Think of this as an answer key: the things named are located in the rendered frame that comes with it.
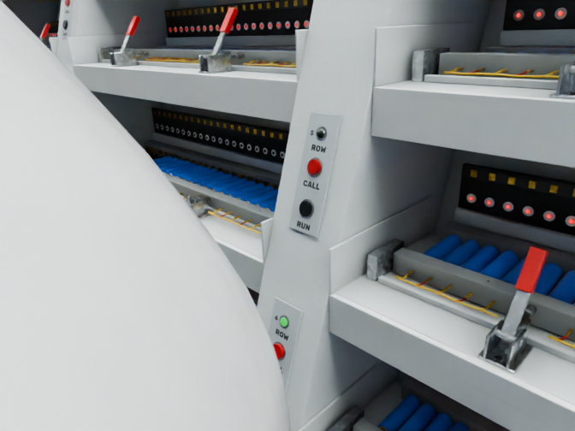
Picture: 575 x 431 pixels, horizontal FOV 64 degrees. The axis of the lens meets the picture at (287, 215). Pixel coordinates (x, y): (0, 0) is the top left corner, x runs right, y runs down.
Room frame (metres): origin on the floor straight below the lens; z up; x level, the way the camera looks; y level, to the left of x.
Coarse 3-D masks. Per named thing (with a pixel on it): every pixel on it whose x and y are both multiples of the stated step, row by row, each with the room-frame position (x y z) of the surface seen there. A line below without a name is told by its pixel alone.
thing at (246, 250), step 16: (144, 128) 1.02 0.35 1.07; (176, 144) 0.95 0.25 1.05; (192, 144) 0.91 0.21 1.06; (240, 160) 0.81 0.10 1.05; (256, 160) 0.78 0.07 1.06; (208, 224) 0.61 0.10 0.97; (224, 224) 0.61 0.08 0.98; (224, 240) 0.56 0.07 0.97; (240, 240) 0.56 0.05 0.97; (256, 240) 0.55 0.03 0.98; (240, 256) 0.53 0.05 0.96; (256, 256) 0.51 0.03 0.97; (240, 272) 0.53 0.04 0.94; (256, 272) 0.51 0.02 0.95; (256, 288) 0.52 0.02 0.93
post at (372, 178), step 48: (336, 0) 0.47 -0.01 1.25; (384, 0) 0.44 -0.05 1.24; (432, 0) 0.48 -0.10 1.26; (480, 0) 0.56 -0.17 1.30; (336, 48) 0.47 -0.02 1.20; (336, 96) 0.46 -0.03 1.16; (288, 144) 0.49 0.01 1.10; (384, 144) 0.46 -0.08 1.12; (288, 192) 0.48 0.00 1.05; (336, 192) 0.44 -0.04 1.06; (384, 192) 0.48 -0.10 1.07; (432, 192) 0.56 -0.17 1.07; (288, 240) 0.48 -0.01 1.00; (336, 240) 0.43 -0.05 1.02; (288, 288) 0.47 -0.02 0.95; (336, 336) 0.45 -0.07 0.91; (288, 384) 0.45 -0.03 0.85; (336, 384) 0.47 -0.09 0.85
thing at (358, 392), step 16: (384, 368) 0.54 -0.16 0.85; (368, 384) 0.52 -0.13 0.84; (384, 384) 0.55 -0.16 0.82; (400, 384) 0.56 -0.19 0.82; (416, 384) 0.52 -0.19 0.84; (336, 400) 0.47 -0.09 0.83; (352, 400) 0.49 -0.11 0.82; (368, 400) 0.52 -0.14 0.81; (384, 400) 0.53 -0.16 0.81; (400, 400) 0.53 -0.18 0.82; (416, 400) 0.51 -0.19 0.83; (432, 400) 0.50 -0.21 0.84; (448, 400) 0.50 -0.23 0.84; (320, 416) 0.45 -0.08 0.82; (336, 416) 0.47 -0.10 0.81; (352, 416) 0.47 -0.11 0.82; (368, 416) 0.50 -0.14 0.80; (384, 416) 0.50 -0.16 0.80; (400, 416) 0.48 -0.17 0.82; (416, 416) 0.48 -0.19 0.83; (432, 416) 0.49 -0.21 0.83; (448, 416) 0.48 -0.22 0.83; (464, 416) 0.47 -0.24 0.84; (480, 416) 0.47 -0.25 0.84
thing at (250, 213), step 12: (180, 180) 0.72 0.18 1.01; (180, 192) 0.71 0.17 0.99; (192, 192) 0.68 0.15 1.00; (204, 192) 0.66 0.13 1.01; (216, 192) 0.66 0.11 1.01; (216, 204) 0.64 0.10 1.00; (228, 204) 0.62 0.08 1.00; (240, 204) 0.61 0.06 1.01; (252, 204) 0.61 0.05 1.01; (240, 216) 0.60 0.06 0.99; (252, 216) 0.59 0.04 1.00; (264, 216) 0.57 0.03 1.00
